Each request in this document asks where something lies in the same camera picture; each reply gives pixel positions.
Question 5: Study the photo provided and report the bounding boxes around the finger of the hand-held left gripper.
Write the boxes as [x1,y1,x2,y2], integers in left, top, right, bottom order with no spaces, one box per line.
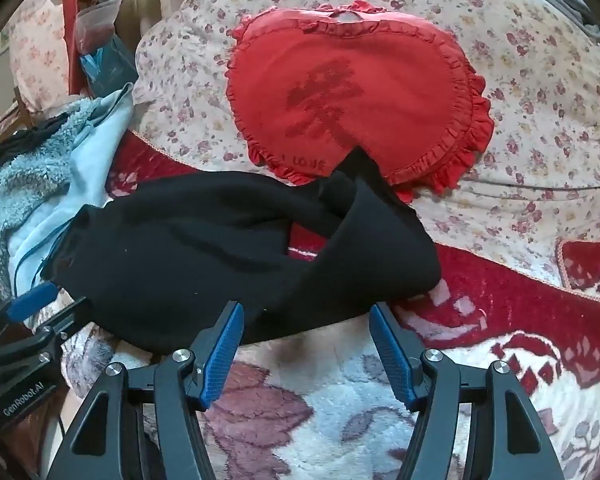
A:
[0,282,57,346]
[0,297,90,365]

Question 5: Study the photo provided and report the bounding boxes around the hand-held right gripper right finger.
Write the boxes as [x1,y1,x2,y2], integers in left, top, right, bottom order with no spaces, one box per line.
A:
[369,302,566,480]

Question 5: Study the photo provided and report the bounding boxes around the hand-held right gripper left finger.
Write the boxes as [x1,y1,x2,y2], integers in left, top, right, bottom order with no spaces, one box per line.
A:
[45,301,245,480]

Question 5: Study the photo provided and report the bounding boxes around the black pants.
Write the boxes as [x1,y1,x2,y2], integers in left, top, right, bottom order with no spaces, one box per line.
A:
[40,147,442,356]

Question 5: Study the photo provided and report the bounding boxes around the red and white patterned blanket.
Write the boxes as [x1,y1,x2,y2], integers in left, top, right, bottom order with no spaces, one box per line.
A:
[60,130,600,480]

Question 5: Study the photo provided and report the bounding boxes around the light blue fleece garment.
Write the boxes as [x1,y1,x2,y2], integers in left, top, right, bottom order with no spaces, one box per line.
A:
[0,82,136,306]

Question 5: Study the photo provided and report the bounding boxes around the black cloth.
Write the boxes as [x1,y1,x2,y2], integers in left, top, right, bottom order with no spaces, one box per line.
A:
[0,120,71,166]

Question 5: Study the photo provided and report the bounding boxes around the red cushion with lace trim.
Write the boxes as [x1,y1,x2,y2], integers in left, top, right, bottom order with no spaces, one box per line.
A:
[555,237,600,307]

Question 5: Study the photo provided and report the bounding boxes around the teal bag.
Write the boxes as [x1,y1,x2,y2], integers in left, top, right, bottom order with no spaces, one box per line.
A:
[80,35,141,98]

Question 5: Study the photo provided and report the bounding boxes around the floral pillow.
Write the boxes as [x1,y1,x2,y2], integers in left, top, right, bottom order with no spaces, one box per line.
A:
[7,0,78,111]

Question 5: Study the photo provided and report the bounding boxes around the red heart-shaped ruffled pillow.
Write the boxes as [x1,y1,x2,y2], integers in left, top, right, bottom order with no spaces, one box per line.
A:
[224,0,496,205]

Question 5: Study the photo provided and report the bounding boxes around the red cloth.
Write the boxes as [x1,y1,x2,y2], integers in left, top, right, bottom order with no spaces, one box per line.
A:
[61,0,83,96]

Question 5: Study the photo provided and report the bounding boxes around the floral quilt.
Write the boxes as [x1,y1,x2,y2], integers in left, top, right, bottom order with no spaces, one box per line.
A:
[130,0,600,281]

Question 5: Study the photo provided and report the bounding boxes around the clear plastic bag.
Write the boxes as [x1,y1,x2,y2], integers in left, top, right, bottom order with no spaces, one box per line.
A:
[75,0,123,53]

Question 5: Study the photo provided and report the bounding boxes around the grey cloth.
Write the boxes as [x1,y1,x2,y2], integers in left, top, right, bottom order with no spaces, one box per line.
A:
[510,0,600,38]

